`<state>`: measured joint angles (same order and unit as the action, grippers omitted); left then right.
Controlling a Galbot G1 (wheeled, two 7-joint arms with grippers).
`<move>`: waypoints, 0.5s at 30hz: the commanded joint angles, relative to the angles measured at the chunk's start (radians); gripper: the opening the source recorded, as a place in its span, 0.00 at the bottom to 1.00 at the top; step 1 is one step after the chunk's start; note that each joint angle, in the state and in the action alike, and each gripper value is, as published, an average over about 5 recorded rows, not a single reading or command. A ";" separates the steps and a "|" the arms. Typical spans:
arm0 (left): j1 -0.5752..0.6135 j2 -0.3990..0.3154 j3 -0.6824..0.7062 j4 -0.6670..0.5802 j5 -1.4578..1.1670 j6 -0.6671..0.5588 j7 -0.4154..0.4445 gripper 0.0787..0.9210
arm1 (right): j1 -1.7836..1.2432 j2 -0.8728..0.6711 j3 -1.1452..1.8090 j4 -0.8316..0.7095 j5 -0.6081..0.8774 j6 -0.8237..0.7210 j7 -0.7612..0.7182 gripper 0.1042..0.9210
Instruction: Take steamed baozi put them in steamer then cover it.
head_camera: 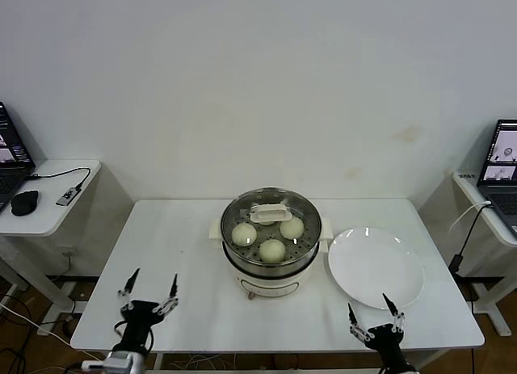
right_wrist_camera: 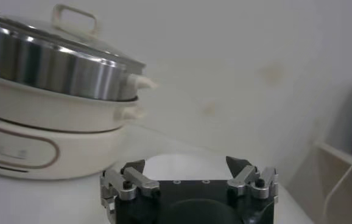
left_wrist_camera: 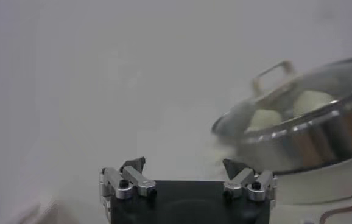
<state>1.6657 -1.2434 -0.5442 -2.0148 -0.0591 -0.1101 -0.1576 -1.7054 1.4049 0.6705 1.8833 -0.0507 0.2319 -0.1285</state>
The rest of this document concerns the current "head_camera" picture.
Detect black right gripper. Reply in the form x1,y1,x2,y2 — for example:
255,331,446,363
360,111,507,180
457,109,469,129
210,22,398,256
347,292,417,374

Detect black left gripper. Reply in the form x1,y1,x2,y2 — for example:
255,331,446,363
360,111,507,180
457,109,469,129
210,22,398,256
117,267,180,349

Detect glass lid with cream handle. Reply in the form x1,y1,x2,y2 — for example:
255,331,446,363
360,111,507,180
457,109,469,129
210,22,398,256
221,187,323,267

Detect stainless steel steamer basket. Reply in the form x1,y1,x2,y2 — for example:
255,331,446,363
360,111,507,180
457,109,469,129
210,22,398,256
220,187,324,276

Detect white round plate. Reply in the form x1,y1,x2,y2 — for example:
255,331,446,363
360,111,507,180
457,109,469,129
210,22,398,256
327,227,425,309

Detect white side desk with mouse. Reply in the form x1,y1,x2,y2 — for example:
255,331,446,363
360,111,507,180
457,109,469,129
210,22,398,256
0,158,103,337

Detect grey usb hub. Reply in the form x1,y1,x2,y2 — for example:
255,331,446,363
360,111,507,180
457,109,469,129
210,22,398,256
55,186,82,208

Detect black computer mouse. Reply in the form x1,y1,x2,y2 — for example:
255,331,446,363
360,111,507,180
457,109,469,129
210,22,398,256
10,189,40,216

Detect white side desk with label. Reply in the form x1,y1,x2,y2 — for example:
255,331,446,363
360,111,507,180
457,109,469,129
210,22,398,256
452,170,517,337

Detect grey laptop with bright screen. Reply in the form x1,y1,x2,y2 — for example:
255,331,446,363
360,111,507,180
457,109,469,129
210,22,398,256
476,118,517,237

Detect black laptop with dark screen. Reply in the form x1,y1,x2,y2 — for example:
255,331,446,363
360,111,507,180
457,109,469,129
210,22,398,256
0,101,37,213

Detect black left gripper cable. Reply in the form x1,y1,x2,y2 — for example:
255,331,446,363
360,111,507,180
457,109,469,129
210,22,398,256
113,320,153,353

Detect white table frame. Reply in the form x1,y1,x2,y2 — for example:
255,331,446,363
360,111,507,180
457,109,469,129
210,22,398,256
152,351,449,374

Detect white wire bundle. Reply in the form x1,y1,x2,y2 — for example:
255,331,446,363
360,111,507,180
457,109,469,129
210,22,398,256
169,352,243,371

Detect black power adapter with cable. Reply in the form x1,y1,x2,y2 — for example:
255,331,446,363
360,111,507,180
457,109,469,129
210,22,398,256
448,206,493,315

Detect white floor cable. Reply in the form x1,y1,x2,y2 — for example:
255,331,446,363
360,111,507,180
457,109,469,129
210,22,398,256
0,300,74,345

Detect white charging cable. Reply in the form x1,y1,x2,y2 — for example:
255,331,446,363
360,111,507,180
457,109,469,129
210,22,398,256
449,201,494,233

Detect black usb hub cable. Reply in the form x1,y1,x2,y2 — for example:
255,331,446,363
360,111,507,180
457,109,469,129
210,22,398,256
26,166,93,191

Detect black floor cables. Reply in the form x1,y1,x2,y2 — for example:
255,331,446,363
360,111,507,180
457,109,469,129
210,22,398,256
0,292,45,374

